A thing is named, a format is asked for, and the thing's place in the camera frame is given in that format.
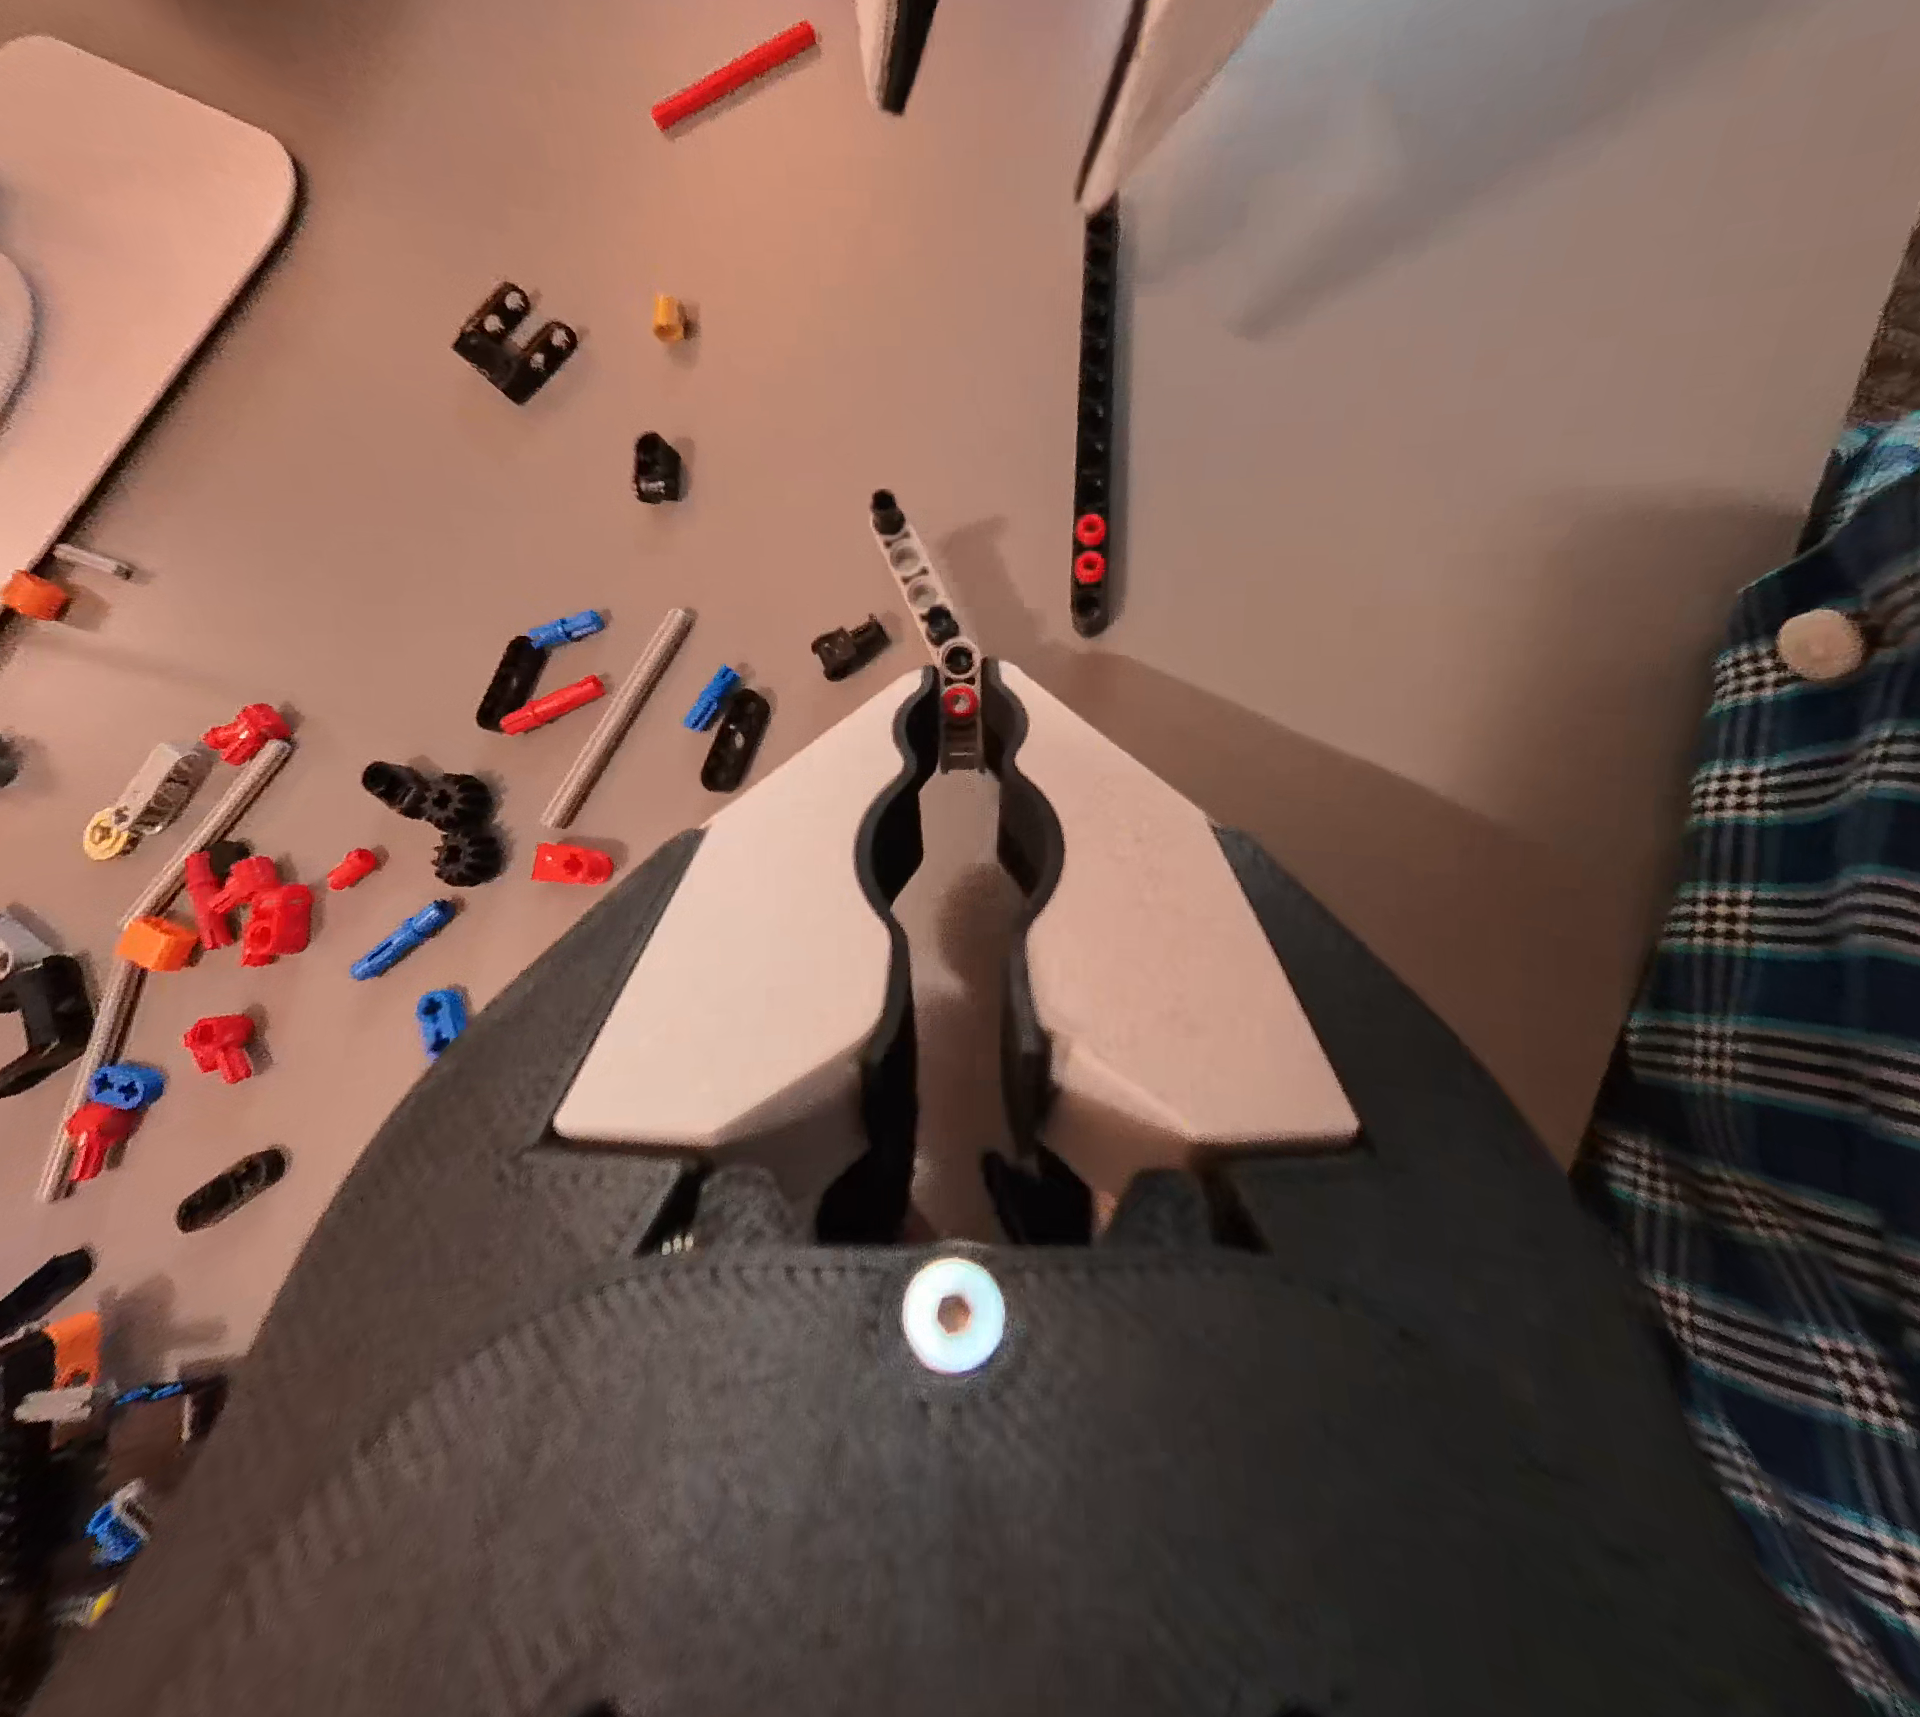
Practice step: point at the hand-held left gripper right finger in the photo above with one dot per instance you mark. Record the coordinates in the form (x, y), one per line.
(1171, 982)

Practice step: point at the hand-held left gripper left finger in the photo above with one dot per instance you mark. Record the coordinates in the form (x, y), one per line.
(720, 982)

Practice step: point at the grey lego beam with pins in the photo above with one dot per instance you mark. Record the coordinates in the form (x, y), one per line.
(961, 658)

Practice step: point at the long black lego beam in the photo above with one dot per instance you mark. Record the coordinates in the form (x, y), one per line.
(1099, 397)

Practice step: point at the red lego cross-hole connector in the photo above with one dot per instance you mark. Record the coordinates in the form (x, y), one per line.
(570, 863)

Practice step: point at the red lego axle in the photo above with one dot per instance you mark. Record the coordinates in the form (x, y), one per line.
(735, 77)

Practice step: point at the short black lego beam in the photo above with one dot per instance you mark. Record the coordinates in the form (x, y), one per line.
(735, 736)
(231, 1189)
(506, 684)
(45, 1288)

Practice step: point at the blue lego bush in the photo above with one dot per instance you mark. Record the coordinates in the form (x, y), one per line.
(440, 1015)

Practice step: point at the black lego gear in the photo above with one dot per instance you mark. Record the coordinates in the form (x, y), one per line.
(455, 803)
(468, 857)

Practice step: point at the long blue lego pin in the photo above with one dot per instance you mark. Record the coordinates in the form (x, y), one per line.
(402, 941)

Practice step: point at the black lego pin connector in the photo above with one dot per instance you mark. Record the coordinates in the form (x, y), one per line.
(842, 648)

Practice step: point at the small red lego pin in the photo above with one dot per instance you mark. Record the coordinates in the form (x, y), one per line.
(353, 869)

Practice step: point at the black lego pin joiner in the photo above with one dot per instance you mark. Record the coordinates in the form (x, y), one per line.
(390, 784)

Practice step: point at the yellow lego bush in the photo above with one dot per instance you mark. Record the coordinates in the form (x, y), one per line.
(671, 319)

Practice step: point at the red lego axle connector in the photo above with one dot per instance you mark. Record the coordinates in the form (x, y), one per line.
(224, 896)

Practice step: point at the long grey lego axle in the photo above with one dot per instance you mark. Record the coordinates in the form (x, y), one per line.
(236, 804)

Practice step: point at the small black lego connector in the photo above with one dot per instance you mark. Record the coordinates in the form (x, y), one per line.
(656, 468)

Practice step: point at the orange lego bush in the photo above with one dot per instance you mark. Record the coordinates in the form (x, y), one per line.
(39, 596)
(157, 943)

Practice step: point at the black double lego connector block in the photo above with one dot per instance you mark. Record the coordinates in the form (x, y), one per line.
(510, 360)

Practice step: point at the grey lego beam yellow end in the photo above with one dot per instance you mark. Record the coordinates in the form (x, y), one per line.
(150, 798)

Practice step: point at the blue lego connector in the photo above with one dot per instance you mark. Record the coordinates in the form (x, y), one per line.
(127, 1086)

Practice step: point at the light grey lego connector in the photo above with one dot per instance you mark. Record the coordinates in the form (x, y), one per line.
(23, 941)

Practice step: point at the small grey lego pin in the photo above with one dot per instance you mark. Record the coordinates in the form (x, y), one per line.
(92, 562)

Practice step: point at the partly built lego model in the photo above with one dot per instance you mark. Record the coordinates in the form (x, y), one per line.
(61, 1478)

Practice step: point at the pale rounded flat board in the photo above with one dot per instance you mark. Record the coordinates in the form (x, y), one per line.
(150, 246)

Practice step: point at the pale round disc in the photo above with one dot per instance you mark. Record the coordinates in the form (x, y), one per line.
(13, 337)

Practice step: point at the black lego bracket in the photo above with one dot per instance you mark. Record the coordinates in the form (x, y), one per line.
(52, 997)

